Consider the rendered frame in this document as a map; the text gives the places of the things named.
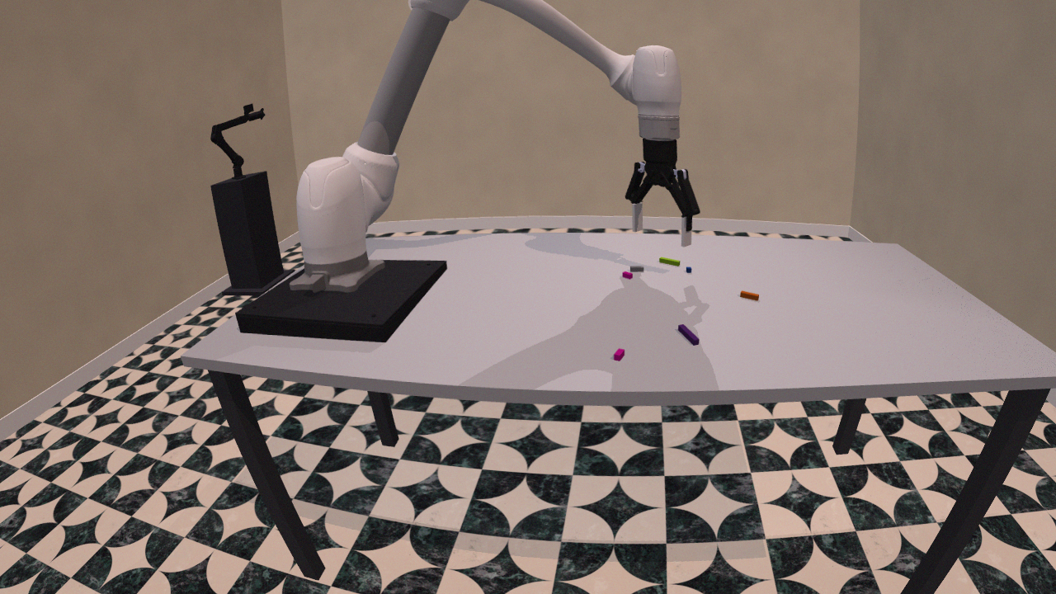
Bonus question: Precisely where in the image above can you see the purple rod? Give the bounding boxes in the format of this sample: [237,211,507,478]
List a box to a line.
[678,324,700,346]

